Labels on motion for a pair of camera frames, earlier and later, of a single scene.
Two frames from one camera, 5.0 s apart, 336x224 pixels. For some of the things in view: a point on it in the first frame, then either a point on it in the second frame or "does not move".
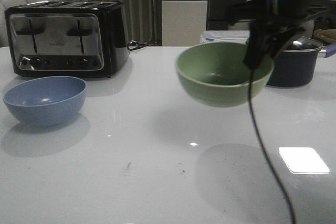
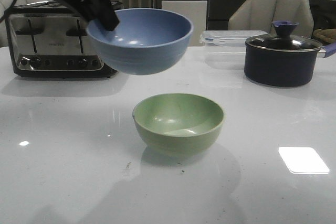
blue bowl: x=46 y=102 to x=146 y=41
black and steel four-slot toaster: x=67 y=39 does not move
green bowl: x=215 y=74 to x=179 y=124
